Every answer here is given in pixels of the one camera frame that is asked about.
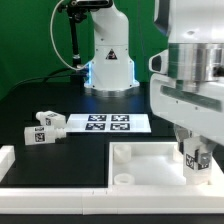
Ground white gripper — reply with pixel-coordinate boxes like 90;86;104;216
150;74;224;170

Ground white square tabletop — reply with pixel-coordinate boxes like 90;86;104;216
107;141;224;188

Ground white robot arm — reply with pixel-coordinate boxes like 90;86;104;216
75;0;224;171

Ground white U-shaped obstacle fence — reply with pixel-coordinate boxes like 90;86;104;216
0;145;224;216

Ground white fiducial marker plate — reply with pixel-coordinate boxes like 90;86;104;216
66;114;151;133

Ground black cables on table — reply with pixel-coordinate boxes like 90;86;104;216
11;67;84;93

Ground white cable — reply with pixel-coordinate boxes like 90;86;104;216
49;0;88;72

